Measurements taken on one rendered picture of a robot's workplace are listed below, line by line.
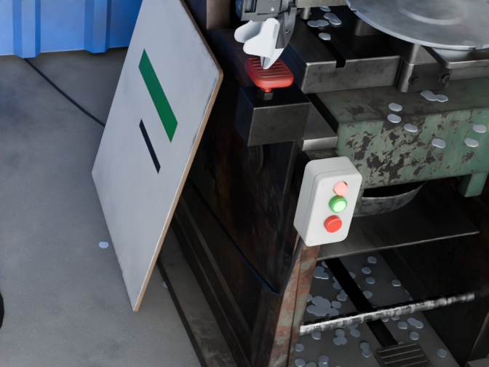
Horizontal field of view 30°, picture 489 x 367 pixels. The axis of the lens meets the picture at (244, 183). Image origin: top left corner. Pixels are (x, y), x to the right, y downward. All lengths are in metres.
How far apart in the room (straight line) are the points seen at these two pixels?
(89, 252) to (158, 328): 0.28
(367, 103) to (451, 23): 0.19
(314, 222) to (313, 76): 0.25
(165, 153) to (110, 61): 1.00
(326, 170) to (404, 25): 0.28
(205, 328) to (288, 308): 0.36
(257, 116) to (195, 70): 0.42
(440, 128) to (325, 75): 0.22
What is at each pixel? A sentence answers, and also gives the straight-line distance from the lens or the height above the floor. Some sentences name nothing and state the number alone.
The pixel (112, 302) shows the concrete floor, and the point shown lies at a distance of 2.01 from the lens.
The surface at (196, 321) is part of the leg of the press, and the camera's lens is 1.94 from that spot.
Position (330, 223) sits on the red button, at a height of 0.55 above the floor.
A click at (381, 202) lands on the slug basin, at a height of 0.39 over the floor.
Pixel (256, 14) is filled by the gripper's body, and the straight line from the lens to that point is 1.26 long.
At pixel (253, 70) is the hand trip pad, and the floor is 0.75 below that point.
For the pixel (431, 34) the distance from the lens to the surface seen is 1.49.
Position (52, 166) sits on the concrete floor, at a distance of 2.37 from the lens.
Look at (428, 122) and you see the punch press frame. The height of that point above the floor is 0.63.
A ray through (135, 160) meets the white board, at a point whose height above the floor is 0.22.
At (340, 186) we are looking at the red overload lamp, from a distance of 1.38.
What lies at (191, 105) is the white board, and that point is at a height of 0.48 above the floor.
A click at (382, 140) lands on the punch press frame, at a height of 0.60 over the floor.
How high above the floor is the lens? 1.42
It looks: 37 degrees down
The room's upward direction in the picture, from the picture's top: 9 degrees clockwise
